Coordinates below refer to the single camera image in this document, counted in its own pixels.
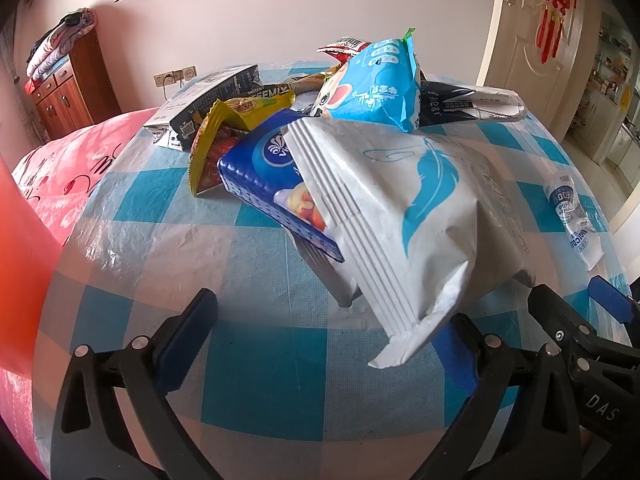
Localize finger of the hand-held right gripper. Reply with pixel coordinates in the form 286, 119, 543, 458
527, 284, 608, 361
588, 275, 640, 324

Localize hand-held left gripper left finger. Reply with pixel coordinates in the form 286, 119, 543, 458
50, 287, 223, 480

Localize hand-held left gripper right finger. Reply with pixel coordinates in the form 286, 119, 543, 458
415, 312, 583, 480

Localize small white blue-lettered packet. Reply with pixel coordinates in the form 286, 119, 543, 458
542, 172, 608, 271

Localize white bag with blue feather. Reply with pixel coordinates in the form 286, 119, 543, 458
282, 117, 533, 368

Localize orange plastic bucket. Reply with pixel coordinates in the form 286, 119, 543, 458
0, 152, 68, 378

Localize yellow snack wrapper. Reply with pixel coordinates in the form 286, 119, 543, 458
189, 92, 296, 198

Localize blue and yellow tissue pack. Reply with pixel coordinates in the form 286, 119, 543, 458
217, 108, 346, 263

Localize black and white packet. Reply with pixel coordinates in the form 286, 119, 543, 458
417, 80, 527, 128

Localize black and white carton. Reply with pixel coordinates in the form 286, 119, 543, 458
143, 64, 293, 153

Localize light blue snack bag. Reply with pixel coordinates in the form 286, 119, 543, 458
305, 27, 423, 133

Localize red and white wrapper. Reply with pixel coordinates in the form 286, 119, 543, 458
316, 36, 371, 68

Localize blue white checkered tablecloth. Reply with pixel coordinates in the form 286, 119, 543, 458
32, 60, 632, 480

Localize white cabinets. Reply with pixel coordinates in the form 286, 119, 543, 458
602, 122, 640, 176

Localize pink printed blanket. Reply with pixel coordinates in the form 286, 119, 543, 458
0, 107, 161, 480

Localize shelf with goods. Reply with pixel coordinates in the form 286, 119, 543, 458
582, 15, 640, 116

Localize white door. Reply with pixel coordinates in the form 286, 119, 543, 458
475, 0, 601, 143

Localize brown wooden cabinet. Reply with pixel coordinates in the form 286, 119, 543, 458
25, 27, 122, 142

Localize stack of folded blankets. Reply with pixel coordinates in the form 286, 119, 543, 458
25, 8, 97, 81

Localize beige wall socket strip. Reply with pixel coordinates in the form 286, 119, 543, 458
154, 65, 197, 87

